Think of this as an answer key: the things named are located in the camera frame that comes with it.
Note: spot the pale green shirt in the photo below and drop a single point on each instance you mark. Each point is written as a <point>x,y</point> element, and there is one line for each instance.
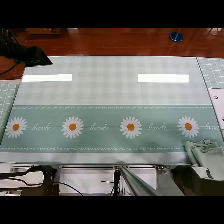
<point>210,156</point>

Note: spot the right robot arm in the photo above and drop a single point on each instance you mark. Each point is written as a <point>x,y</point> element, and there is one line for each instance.
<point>186,184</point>

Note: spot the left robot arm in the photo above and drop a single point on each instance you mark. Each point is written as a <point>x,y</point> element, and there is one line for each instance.
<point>23,178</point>

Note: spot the black garment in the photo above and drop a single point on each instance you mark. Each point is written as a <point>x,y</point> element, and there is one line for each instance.
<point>33,55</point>

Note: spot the blue round disc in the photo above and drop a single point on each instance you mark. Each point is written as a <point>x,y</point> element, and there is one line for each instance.
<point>176,36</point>

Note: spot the silver frame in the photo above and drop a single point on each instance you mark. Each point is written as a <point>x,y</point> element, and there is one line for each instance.
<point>141,187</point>

